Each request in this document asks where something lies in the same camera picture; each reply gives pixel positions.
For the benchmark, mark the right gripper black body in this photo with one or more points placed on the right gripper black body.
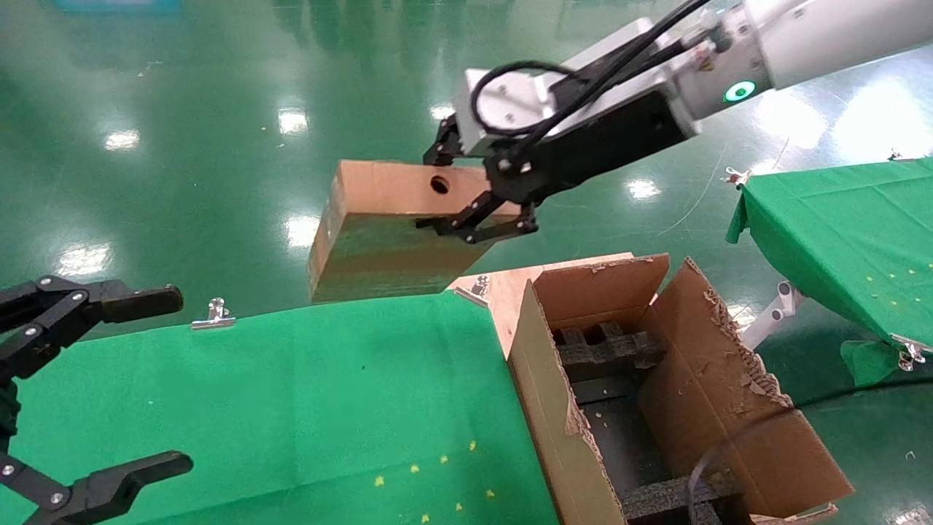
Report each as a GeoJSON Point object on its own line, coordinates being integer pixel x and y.
{"type": "Point", "coordinates": [598, 146]}

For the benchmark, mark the notched black foam insert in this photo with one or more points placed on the notched black foam insert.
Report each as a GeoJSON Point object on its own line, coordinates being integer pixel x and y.
{"type": "Point", "coordinates": [605, 354]}

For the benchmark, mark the black foam bottom pad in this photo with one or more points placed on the black foam bottom pad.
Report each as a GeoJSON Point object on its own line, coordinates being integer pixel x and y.
{"type": "Point", "coordinates": [627, 437]}

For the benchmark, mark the white table leg bracket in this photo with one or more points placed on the white table leg bracket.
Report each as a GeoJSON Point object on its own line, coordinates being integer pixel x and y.
{"type": "Point", "coordinates": [773, 313]}

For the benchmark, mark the black foam bar insert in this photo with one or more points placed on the black foam bar insert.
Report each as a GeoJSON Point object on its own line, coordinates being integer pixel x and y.
{"type": "Point", "coordinates": [670, 499]}

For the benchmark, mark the large open cardboard carton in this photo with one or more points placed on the large open cardboard carton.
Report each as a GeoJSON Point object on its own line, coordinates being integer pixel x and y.
{"type": "Point", "coordinates": [729, 386]}

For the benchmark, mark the small brown cardboard box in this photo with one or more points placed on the small brown cardboard box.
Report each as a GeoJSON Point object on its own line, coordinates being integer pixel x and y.
{"type": "Point", "coordinates": [393, 248]}

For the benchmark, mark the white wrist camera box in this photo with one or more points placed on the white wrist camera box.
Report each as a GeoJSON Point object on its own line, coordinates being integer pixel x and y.
{"type": "Point", "coordinates": [510, 102]}

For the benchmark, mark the green cloth with hanging corner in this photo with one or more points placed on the green cloth with hanging corner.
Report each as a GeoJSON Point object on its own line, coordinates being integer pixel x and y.
{"type": "Point", "coordinates": [838, 226]}

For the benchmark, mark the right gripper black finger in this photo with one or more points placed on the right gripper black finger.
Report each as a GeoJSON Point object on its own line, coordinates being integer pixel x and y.
{"type": "Point", "coordinates": [443, 146]}
{"type": "Point", "coordinates": [503, 226]}

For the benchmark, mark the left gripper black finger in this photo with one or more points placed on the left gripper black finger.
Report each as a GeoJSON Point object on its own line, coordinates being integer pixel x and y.
{"type": "Point", "coordinates": [116, 477]}
{"type": "Point", "coordinates": [109, 299]}

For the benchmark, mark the large flat green cloth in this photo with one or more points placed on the large flat green cloth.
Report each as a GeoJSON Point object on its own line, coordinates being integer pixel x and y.
{"type": "Point", "coordinates": [291, 401]}

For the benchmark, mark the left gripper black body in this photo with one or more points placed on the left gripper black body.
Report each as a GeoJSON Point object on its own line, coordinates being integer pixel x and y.
{"type": "Point", "coordinates": [7, 412]}

